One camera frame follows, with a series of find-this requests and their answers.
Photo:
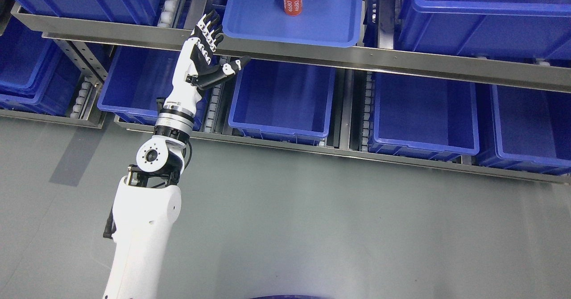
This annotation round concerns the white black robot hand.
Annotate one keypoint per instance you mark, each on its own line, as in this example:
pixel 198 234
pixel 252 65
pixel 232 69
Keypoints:
pixel 195 71

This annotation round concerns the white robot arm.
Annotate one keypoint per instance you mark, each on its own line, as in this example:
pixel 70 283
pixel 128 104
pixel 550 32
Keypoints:
pixel 147 203

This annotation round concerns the steel shelf rack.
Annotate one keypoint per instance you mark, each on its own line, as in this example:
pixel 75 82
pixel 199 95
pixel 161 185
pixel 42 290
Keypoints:
pixel 73 35

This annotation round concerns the shallow blue tray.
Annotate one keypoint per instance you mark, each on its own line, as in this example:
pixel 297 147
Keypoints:
pixel 332 23

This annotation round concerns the blue bin lower middle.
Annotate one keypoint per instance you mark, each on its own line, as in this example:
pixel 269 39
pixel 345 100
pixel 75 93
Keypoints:
pixel 280 101

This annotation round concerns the blue bin lower far left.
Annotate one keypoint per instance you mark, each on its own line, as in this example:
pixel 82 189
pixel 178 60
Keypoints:
pixel 35 75

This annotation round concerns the blue bin upper right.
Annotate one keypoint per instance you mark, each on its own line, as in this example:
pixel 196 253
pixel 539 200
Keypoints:
pixel 495 28

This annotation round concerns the blue bin lower far right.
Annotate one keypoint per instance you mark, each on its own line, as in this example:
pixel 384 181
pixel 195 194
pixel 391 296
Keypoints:
pixel 524 129

